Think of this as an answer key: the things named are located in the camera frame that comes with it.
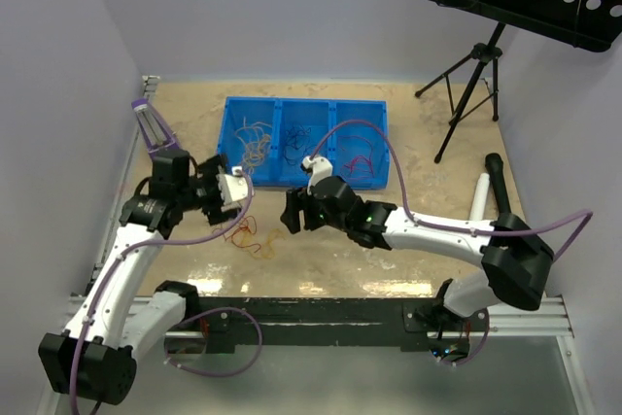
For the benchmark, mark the white plastic tube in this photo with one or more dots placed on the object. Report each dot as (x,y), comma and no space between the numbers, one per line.
(479,201)

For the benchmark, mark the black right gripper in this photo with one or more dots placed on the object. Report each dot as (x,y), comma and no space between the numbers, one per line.
(296,201)

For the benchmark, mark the blue three-compartment bin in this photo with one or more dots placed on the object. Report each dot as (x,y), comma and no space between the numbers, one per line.
(270,136)

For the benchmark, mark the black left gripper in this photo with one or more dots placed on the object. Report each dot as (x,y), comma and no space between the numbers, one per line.
(209,170)

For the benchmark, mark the purple metronome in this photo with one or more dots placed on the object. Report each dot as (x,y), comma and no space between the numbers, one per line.
(157,134)

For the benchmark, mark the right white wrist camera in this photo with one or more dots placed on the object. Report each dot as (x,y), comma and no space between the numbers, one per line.
(317,168)

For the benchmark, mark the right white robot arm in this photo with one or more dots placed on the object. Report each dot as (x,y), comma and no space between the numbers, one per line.
(512,265)

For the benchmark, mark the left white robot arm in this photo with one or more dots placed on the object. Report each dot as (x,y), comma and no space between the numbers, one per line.
(95,356)

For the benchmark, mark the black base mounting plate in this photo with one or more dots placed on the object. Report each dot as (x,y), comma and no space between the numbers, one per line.
(409,324)

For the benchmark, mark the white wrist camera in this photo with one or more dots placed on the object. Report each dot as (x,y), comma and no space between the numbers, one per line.
(317,168)
(234,186)

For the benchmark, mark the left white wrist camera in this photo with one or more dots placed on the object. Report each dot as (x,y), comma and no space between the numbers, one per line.
(234,186)

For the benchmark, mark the black microphone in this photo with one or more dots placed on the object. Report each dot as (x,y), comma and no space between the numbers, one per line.
(495,169)

